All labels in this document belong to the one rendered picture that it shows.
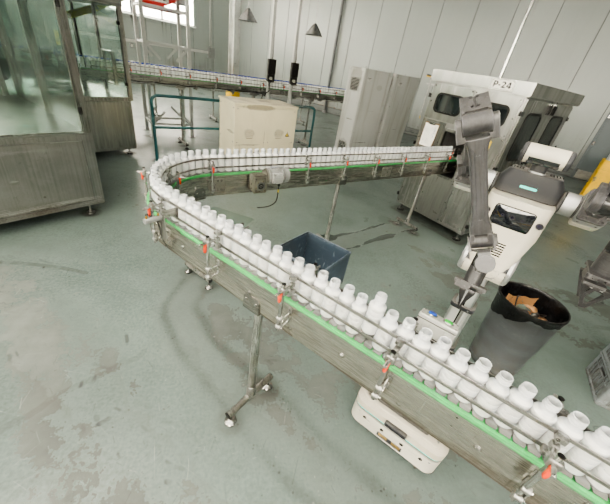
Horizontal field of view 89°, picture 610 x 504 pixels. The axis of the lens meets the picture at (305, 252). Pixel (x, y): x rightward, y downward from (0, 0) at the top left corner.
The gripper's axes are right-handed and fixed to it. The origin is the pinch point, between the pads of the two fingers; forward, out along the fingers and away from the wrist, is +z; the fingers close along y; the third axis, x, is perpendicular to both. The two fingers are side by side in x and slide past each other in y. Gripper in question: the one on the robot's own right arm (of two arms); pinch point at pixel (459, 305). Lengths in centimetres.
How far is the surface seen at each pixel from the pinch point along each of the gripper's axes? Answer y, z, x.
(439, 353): 1.3, 13.2, -17.0
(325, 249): -77, 13, 46
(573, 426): 35.8, 12.2, -17.2
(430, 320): -5.9, 8.9, -2.7
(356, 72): -348, -246, 457
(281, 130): -344, -78, 293
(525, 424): 28.4, 19.6, -14.5
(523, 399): 24.6, 12.8, -16.6
